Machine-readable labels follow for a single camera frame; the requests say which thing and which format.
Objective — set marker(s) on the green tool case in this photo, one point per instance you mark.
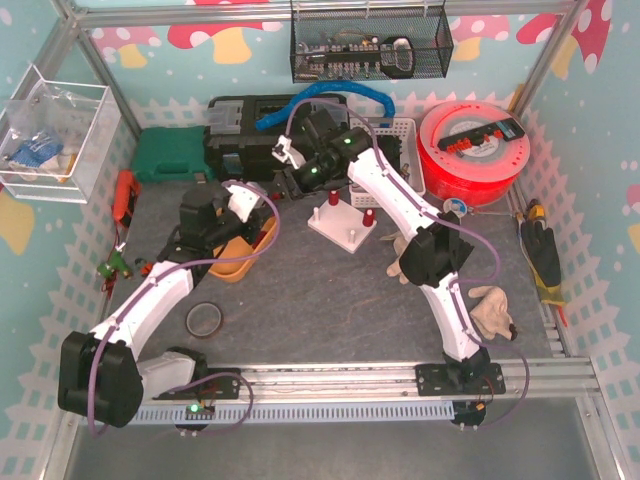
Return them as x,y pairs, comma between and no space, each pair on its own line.
171,154

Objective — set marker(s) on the red large spring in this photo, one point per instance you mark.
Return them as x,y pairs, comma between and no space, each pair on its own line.
369,219

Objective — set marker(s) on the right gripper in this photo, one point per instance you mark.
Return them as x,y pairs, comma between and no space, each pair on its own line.
291,182

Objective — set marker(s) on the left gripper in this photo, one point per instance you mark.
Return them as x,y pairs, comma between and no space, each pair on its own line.
248,228

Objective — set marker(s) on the orange black meter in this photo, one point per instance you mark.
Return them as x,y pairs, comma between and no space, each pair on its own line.
127,192

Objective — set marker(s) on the white peg base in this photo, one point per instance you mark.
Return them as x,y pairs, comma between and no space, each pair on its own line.
341,224

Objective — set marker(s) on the brown tape roll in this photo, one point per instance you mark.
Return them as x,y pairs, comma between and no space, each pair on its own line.
204,320

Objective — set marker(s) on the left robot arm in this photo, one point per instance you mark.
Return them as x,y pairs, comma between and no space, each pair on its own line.
101,374

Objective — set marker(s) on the orange plastic tray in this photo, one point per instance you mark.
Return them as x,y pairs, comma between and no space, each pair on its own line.
233,271

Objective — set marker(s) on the small solder wire spool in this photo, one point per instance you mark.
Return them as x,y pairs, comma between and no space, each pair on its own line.
455,206

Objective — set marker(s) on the white plastic basket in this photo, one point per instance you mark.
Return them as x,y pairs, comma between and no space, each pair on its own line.
397,139

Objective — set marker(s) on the clear acrylic box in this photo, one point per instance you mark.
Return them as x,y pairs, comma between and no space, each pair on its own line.
84,116

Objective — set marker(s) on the orange handled pliers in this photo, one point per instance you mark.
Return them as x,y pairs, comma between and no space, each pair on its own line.
143,267

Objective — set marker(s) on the black power strip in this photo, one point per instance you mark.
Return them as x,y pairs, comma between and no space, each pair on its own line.
507,129

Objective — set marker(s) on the beige work glove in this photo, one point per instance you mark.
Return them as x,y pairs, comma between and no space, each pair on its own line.
399,244

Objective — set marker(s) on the black wire mesh basket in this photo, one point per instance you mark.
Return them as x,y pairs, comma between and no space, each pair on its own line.
378,44

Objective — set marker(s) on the black tool box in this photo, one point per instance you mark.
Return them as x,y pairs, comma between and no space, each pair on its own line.
233,147

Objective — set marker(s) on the blue white glove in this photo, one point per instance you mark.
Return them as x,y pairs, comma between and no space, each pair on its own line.
39,152

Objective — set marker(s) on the red filament spool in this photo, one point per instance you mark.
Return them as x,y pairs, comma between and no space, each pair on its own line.
478,176

